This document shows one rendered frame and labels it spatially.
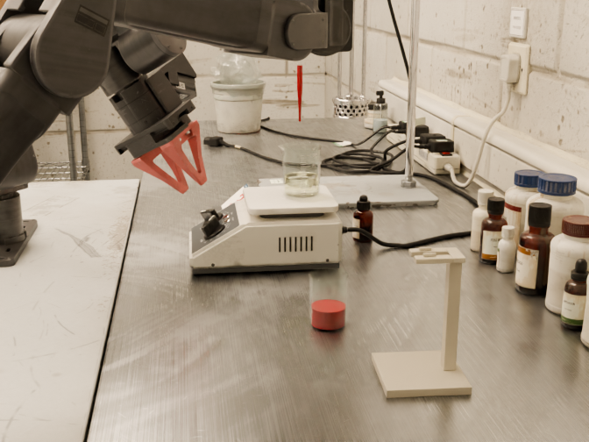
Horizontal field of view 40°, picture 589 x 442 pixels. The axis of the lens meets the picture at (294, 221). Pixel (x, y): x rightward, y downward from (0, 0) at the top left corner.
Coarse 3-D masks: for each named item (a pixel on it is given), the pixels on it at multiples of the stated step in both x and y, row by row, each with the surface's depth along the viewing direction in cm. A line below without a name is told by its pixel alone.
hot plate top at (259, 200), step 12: (252, 192) 112; (264, 192) 112; (276, 192) 112; (324, 192) 112; (252, 204) 106; (264, 204) 106; (276, 204) 106; (288, 204) 106; (300, 204) 106; (312, 204) 106; (324, 204) 106; (336, 204) 106
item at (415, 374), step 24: (456, 264) 75; (456, 288) 75; (456, 312) 76; (456, 336) 77; (384, 360) 80; (408, 360) 80; (432, 360) 80; (456, 360) 78; (384, 384) 75; (408, 384) 75; (432, 384) 75; (456, 384) 75
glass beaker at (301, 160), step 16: (288, 144) 110; (304, 144) 106; (320, 144) 108; (288, 160) 107; (304, 160) 106; (320, 160) 109; (288, 176) 108; (304, 176) 107; (288, 192) 108; (304, 192) 108
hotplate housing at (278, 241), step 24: (240, 216) 108; (264, 216) 106; (288, 216) 106; (312, 216) 107; (336, 216) 107; (216, 240) 104; (240, 240) 104; (264, 240) 105; (288, 240) 105; (312, 240) 105; (336, 240) 106; (192, 264) 105; (216, 264) 105; (240, 264) 105; (264, 264) 106; (288, 264) 107; (312, 264) 107; (336, 264) 107
